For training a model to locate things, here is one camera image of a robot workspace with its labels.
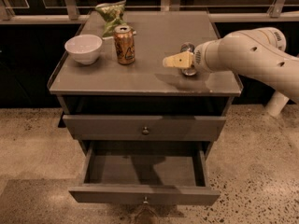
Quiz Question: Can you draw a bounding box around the green chip bag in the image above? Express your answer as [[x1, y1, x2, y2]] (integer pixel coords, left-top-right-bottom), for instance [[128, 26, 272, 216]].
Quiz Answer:
[[95, 0, 127, 39]]

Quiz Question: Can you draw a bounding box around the gold soda can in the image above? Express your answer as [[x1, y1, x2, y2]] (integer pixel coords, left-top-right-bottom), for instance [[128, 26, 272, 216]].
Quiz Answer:
[[114, 25, 135, 65]]

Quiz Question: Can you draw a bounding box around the grey upper drawer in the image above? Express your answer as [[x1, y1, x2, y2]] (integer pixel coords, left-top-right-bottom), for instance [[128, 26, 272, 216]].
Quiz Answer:
[[63, 115, 226, 141]]

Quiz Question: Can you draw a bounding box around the grey wooden drawer cabinet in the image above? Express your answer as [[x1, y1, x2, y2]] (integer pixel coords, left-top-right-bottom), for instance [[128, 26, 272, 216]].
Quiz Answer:
[[47, 10, 244, 161]]

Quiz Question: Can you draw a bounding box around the metal window railing frame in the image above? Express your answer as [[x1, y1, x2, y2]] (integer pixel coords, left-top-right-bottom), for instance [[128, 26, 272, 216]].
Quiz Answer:
[[0, 0, 299, 24]]

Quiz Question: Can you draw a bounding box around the white ceramic bowl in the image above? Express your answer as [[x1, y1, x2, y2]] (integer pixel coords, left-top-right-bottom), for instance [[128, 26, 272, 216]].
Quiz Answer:
[[64, 35, 103, 65]]

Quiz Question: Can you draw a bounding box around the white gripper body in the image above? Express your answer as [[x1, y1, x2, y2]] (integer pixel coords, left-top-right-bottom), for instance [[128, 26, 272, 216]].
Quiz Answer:
[[193, 40, 223, 73]]

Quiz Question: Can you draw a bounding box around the open grey middle drawer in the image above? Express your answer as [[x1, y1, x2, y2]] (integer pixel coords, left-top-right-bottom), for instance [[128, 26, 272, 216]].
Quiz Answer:
[[69, 141, 220, 205]]

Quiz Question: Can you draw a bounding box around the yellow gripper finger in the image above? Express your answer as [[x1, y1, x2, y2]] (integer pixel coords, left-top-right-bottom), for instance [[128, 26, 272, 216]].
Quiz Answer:
[[163, 51, 193, 69]]

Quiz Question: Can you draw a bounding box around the brass upper drawer knob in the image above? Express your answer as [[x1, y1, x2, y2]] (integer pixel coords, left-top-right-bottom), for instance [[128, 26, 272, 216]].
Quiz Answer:
[[142, 127, 150, 135]]

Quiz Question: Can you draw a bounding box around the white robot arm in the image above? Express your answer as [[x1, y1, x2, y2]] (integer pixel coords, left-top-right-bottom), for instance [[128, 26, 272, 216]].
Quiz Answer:
[[163, 27, 299, 117]]

